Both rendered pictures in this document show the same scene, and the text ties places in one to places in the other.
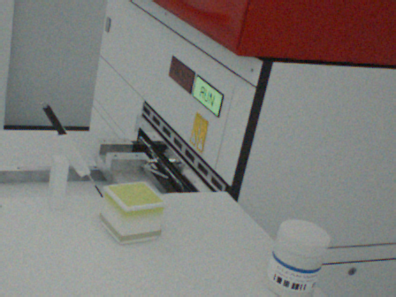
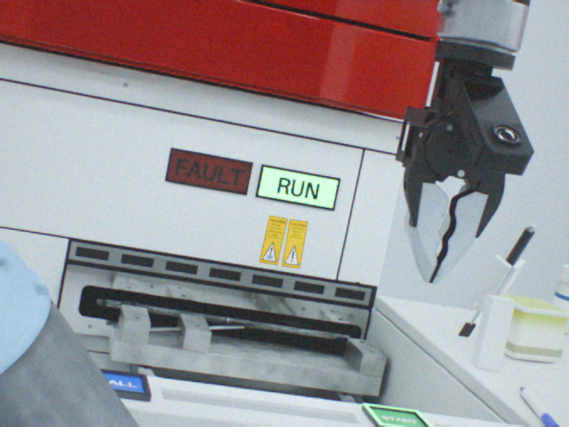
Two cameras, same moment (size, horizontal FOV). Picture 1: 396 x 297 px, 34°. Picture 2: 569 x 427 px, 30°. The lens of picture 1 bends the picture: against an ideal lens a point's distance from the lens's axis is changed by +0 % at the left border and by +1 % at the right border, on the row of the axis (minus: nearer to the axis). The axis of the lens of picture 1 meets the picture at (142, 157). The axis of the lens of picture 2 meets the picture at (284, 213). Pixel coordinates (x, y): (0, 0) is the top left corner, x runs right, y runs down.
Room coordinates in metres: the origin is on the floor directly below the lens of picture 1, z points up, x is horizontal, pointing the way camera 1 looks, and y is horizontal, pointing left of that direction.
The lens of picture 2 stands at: (0.94, 1.37, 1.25)
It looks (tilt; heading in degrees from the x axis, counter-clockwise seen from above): 7 degrees down; 282
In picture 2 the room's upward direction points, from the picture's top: 11 degrees clockwise
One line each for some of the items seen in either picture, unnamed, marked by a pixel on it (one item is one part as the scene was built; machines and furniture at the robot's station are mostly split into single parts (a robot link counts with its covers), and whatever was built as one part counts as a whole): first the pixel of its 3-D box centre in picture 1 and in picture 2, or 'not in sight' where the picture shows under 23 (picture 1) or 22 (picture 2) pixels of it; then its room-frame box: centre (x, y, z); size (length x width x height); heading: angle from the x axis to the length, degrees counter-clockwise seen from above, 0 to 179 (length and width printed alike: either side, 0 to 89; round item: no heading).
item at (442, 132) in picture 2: not in sight; (457, 114); (1.00, 0.40, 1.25); 0.09 x 0.08 x 0.12; 115
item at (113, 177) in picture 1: (135, 189); (245, 360); (1.24, 0.00, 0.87); 0.36 x 0.08 x 0.03; 25
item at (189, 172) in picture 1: (171, 170); (216, 318); (1.31, -0.07, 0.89); 0.44 x 0.02 x 0.10; 25
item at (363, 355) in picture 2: not in sight; (365, 356); (1.09, -0.07, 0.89); 0.08 x 0.03 x 0.03; 115
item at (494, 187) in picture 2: not in sight; (476, 187); (0.97, 0.41, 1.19); 0.05 x 0.02 x 0.09; 25
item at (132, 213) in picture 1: (132, 212); (526, 328); (0.89, 0.00, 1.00); 0.07 x 0.07 x 0.07; 34
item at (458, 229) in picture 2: not in sight; (450, 232); (0.99, 0.40, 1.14); 0.06 x 0.03 x 0.09; 115
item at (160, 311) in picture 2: (170, 172); (228, 320); (1.29, -0.07, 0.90); 0.38 x 0.01 x 0.01; 25
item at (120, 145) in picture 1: (113, 146); (134, 323); (1.38, 0.07, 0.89); 0.08 x 0.03 x 0.03; 115
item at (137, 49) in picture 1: (156, 88); (107, 211); (1.47, -0.01, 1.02); 0.82 x 0.03 x 0.40; 25
